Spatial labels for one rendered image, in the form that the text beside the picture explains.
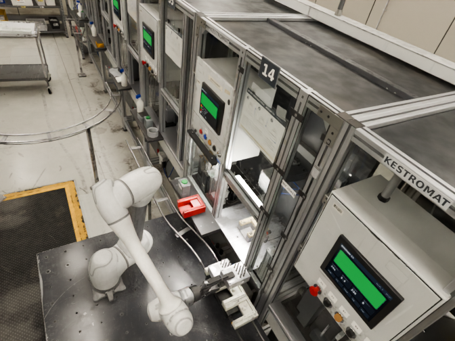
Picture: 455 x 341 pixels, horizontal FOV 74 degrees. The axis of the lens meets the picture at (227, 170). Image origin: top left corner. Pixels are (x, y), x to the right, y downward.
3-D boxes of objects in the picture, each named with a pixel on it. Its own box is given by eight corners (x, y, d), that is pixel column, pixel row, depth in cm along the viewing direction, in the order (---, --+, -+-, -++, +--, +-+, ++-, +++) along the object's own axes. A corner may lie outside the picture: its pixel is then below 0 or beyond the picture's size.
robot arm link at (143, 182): (110, 254, 187) (139, 234, 201) (127, 273, 182) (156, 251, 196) (110, 172, 133) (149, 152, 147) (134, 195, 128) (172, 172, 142)
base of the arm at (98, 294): (95, 308, 169) (93, 304, 166) (87, 275, 183) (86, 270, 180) (128, 296, 178) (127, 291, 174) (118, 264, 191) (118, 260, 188)
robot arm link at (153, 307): (179, 306, 149) (187, 317, 137) (147, 320, 142) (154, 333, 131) (174, 285, 148) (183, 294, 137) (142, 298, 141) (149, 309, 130)
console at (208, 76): (187, 126, 198) (192, 56, 168) (225, 120, 211) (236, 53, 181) (217, 165, 172) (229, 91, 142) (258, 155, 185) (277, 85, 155)
